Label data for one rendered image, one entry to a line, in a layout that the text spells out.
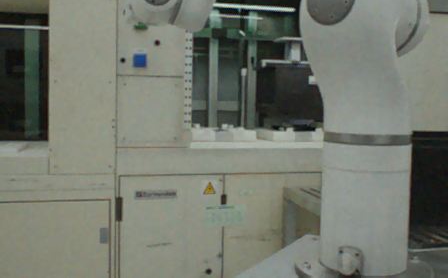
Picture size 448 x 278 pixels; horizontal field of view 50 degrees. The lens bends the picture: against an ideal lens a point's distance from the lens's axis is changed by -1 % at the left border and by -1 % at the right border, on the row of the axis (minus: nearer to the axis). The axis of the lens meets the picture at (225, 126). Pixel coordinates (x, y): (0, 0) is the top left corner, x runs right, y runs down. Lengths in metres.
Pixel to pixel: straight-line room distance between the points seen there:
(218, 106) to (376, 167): 1.64
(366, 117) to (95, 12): 0.86
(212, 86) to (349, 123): 1.58
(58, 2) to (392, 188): 0.96
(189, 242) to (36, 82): 0.78
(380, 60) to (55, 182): 0.94
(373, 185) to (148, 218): 0.81
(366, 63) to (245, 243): 0.89
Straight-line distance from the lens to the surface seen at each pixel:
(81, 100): 1.30
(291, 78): 1.61
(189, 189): 1.34
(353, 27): 0.60
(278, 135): 1.60
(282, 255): 0.78
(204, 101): 2.23
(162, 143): 1.32
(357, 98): 0.64
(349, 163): 0.65
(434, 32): 1.64
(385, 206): 0.67
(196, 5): 0.96
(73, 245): 1.36
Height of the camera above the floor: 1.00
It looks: 3 degrees down
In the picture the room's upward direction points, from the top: 1 degrees clockwise
